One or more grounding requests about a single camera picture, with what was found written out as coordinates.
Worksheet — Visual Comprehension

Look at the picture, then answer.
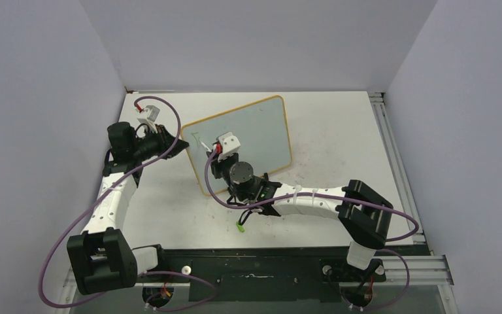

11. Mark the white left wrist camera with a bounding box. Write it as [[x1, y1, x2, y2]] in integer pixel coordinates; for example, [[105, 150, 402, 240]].
[[137, 105, 160, 133]]

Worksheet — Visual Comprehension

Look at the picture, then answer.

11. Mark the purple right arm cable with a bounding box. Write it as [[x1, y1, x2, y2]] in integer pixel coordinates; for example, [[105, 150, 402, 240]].
[[203, 149, 420, 313]]

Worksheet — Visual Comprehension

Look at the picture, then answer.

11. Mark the aluminium frame rail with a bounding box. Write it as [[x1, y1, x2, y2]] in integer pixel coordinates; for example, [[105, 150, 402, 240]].
[[367, 92, 426, 245]]

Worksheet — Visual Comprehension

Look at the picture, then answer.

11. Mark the white marker pen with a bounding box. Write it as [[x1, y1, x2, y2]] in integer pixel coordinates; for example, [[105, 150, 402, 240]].
[[201, 142, 216, 153]]

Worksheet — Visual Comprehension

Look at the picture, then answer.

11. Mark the yellow framed whiteboard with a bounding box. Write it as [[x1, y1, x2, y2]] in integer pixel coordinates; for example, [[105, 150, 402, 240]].
[[181, 95, 293, 196]]

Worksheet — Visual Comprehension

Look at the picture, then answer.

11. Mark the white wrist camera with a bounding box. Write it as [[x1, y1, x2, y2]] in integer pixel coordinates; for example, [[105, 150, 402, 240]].
[[217, 131, 241, 162], [137, 105, 160, 133]]

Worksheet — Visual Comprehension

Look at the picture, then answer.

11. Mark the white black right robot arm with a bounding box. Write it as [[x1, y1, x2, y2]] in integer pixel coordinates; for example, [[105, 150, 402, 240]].
[[205, 148, 394, 280]]

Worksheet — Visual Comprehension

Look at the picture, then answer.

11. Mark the green marker cap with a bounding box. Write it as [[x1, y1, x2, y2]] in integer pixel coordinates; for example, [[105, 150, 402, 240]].
[[236, 221, 245, 233]]

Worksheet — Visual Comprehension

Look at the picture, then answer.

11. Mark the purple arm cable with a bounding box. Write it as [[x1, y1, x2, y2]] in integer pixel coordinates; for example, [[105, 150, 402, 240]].
[[37, 95, 220, 314], [203, 149, 420, 313]]

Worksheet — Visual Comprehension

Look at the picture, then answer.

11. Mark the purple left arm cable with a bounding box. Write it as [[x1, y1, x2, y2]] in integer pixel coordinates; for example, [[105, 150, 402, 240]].
[[37, 95, 220, 314]]

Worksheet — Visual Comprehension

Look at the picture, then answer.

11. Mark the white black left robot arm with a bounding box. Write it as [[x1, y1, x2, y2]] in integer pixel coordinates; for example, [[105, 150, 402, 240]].
[[67, 122, 189, 295]]

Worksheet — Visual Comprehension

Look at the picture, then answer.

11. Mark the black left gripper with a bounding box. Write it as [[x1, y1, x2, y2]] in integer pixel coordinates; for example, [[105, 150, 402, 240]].
[[131, 124, 188, 162]]

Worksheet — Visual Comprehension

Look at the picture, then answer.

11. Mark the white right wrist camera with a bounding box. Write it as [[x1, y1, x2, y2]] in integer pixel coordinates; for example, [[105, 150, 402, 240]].
[[217, 131, 241, 162]]

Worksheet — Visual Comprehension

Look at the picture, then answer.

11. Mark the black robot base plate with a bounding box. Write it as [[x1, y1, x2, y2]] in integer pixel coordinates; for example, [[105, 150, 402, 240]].
[[138, 245, 429, 302]]

